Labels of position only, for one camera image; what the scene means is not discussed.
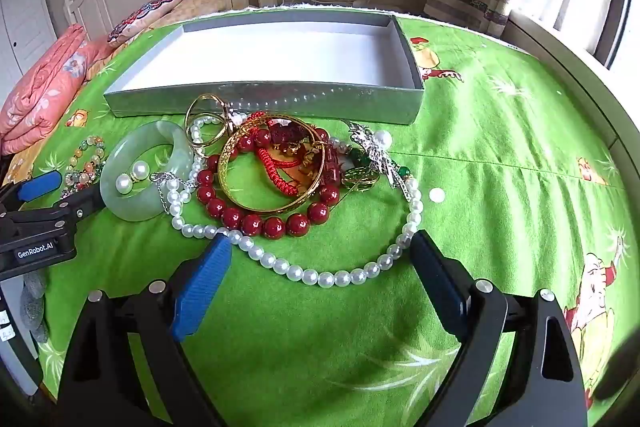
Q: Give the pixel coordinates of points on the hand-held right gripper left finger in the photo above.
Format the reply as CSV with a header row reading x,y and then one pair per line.
x,y
205,287

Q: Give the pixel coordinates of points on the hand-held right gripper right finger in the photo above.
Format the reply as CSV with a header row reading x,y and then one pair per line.
x,y
440,287

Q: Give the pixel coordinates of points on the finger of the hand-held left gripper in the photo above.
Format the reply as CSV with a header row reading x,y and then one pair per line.
x,y
80,207
40,187

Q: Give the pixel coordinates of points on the wide gold bangle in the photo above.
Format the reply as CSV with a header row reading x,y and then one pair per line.
x,y
260,208

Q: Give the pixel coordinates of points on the pale green jade bangle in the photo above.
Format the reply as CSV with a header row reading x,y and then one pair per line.
x,y
175,147

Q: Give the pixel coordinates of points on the silver brooch with pearl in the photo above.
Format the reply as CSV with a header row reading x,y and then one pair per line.
x,y
372,147

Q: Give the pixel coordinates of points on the gold and pearl bangle set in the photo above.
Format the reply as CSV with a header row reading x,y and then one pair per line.
x,y
228,112

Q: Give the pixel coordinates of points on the silver cardboard box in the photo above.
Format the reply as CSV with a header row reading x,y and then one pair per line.
x,y
300,52

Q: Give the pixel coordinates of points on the pearl earring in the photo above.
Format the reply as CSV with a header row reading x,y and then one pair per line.
x,y
123,183
141,170

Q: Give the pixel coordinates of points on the pink floral quilt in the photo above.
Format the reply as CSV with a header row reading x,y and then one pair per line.
x,y
45,92

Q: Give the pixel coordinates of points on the red gold ornament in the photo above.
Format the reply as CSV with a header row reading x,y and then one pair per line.
x,y
277,179

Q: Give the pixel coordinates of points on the green printed blanket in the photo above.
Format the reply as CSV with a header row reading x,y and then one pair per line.
x,y
500,157

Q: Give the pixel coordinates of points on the embroidered pillow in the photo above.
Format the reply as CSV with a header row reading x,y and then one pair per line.
x,y
145,14

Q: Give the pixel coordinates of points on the peach patterned pillow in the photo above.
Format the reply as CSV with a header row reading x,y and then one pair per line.
x,y
200,4

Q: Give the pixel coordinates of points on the window frame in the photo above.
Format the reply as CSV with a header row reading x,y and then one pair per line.
x,y
575,52

